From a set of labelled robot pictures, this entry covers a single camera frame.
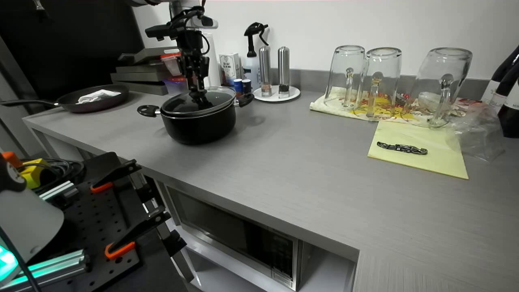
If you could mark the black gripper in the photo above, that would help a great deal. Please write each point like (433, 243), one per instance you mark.
(193, 53)

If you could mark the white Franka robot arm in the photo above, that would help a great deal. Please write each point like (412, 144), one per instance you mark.
(180, 6)

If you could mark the black cooking pot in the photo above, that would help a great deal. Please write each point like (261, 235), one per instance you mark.
(196, 126)

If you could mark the clear drinking glass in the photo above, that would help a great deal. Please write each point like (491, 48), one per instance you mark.
(439, 81)
(382, 74)
(345, 70)

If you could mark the clear plastic container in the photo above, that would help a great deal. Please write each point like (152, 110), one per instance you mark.
(175, 84)

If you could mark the white paper towel roll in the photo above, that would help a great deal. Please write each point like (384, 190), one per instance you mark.
(214, 70)

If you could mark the red lidded plastic container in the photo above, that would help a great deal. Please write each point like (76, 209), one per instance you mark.
(170, 61)

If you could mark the white cardboard box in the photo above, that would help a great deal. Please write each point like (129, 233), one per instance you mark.
(228, 65)

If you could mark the stack of black trays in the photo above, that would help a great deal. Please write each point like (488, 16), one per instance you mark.
(139, 73)

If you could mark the spray bottle with black trigger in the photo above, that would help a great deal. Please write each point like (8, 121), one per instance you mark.
(251, 61)

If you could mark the steel grinder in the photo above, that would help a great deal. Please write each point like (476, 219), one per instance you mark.
(283, 66)
(264, 70)

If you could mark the small white plate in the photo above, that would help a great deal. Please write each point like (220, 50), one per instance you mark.
(288, 95)

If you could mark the black frying pan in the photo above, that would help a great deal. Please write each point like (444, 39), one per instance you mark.
(90, 99)

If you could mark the black orange bar clamp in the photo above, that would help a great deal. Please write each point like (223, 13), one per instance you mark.
(113, 175)
(134, 232)

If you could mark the built-in steel microwave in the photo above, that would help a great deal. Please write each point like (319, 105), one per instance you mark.
(236, 237)

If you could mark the black pegboard plate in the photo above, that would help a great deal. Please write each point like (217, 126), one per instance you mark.
(94, 227)

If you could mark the aluminium extrusion bar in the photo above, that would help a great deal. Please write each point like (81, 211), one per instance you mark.
(56, 190)
(53, 264)

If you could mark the yellow tool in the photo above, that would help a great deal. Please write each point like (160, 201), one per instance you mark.
(32, 172)

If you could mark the small black band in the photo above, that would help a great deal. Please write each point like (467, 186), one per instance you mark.
(402, 147)

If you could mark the clear plastic bag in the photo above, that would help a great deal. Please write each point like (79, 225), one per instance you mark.
(478, 138)

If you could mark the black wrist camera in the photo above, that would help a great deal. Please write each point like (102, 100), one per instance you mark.
(178, 26)

